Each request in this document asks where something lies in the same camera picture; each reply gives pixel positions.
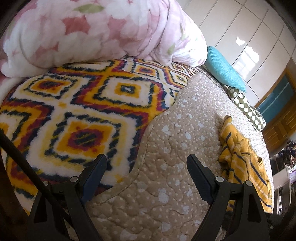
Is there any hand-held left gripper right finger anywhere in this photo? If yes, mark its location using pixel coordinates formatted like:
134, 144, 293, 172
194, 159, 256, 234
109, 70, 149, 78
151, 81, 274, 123
186, 154, 270, 241

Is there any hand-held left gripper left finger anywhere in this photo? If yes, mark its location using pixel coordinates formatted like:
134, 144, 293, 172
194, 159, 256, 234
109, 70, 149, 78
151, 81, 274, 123
25, 154, 108, 241

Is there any yellow striped sweater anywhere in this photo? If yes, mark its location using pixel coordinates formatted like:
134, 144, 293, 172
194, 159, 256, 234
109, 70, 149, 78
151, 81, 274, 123
218, 116, 274, 207

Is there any beige quilted bedspread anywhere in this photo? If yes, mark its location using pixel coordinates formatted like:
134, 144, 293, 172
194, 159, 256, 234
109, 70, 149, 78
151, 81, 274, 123
68, 67, 274, 241

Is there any geometric patterned fleece blanket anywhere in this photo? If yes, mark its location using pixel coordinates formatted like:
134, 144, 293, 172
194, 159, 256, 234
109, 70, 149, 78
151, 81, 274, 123
0, 58, 197, 209

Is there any cluttered shelf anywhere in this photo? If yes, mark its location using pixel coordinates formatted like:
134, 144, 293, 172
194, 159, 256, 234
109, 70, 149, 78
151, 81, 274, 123
270, 139, 296, 210

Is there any olive dotted bolster pillow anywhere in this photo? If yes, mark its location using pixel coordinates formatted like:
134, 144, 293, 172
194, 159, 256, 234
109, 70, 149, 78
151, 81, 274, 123
227, 86, 266, 131

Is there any wooden door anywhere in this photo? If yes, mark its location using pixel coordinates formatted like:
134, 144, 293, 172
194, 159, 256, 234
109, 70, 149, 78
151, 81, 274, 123
254, 62, 296, 152

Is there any blue ribbed pillow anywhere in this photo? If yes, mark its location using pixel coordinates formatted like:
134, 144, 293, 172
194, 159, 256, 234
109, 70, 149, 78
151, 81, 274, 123
205, 46, 247, 93

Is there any pink floral comforter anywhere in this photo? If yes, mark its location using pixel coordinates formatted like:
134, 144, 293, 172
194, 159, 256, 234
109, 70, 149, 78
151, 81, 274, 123
0, 0, 207, 78

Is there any white glossy wardrobe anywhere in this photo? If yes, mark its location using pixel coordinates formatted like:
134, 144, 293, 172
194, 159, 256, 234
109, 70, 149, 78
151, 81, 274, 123
176, 0, 295, 107

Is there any black cable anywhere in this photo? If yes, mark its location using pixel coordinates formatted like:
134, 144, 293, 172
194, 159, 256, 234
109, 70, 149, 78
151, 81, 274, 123
0, 128, 71, 222

